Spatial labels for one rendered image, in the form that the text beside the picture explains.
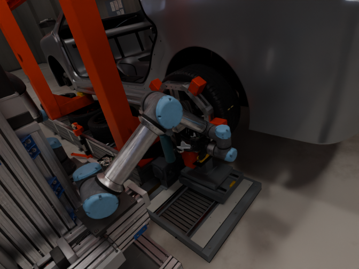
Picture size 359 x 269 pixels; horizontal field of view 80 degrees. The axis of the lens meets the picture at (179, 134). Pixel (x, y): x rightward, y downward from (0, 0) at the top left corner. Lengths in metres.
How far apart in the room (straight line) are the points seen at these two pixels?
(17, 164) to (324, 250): 1.82
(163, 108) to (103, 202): 0.40
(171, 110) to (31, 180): 0.64
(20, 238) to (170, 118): 0.80
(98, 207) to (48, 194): 0.33
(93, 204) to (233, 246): 1.22
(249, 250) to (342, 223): 0.72
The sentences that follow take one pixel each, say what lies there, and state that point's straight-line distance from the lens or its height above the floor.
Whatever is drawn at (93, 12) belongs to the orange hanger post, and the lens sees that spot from 1.65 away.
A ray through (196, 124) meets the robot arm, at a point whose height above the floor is 1.04.
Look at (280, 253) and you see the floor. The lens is 1.81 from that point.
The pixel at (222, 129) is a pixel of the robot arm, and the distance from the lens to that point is 1.06.
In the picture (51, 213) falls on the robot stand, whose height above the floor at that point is 0.87.
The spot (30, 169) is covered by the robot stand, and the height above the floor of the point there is 1.10.
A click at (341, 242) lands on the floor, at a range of 1.96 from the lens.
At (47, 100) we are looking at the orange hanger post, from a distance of 3.53.
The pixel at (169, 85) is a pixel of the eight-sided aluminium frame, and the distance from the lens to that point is 1.52.
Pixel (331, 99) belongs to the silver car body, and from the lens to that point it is 1.31.
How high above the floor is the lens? 1.54
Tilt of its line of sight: 30 degrees down
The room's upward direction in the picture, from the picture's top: 12 degrees counter-clockwise
